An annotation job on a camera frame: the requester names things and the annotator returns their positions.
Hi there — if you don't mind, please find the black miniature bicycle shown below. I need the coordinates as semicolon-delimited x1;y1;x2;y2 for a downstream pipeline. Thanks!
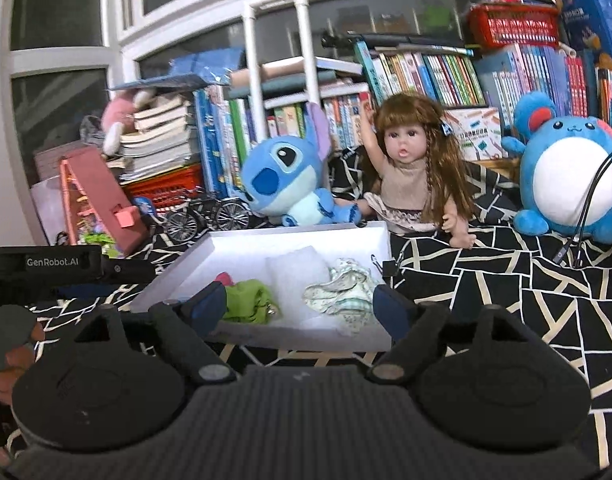
164;191;252;244

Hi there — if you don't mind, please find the blue round plush toy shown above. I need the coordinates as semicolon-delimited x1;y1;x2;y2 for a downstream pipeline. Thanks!
502;91;612;244

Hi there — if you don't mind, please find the stack of books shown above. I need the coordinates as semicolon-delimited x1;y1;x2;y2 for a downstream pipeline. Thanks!
104;88;199;184

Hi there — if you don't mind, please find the blue Stitch plush toy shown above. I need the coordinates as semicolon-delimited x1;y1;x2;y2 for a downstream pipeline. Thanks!
238;102;362;226

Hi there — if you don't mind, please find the green striped doll dress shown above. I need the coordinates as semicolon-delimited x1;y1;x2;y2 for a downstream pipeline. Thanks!
303;258;379;336

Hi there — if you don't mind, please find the brown haired baby doll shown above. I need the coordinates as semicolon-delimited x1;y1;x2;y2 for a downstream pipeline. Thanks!
357;93;476;249

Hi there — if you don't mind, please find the person's left hand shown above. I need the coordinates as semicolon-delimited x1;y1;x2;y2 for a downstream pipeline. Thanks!
0;344;35;405

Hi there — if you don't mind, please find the black white patterned tablecloth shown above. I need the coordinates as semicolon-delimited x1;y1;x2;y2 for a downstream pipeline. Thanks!
30;162;612;467

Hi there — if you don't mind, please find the green fabric scrunchie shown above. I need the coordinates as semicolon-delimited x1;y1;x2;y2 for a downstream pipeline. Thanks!
222;280;281;324

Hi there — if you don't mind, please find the pink triangular miniature house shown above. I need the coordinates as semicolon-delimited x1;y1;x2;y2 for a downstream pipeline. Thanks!
59;148;149;258

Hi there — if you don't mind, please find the black binder clip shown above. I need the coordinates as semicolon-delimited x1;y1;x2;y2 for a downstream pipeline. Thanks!
371;254;404;282

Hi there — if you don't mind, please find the pink white plush toy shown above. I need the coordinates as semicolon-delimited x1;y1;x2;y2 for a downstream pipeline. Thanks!
101;89;156;157

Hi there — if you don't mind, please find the red plastic basket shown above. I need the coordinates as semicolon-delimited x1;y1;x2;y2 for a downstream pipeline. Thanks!
122;164;203;209
468;2;560;51

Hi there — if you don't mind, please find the blue cardboard box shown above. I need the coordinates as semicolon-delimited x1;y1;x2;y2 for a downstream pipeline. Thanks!
554;0;612;70

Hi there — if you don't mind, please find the white cardboard box tray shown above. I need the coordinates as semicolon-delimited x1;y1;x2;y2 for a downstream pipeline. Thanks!
130;222;391;352

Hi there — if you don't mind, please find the black cable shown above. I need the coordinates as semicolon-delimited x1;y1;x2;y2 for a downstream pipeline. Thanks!
552;146;612;269

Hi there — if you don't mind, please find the pink fabric bow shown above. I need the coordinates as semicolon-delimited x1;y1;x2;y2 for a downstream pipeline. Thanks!
215;272;234;286

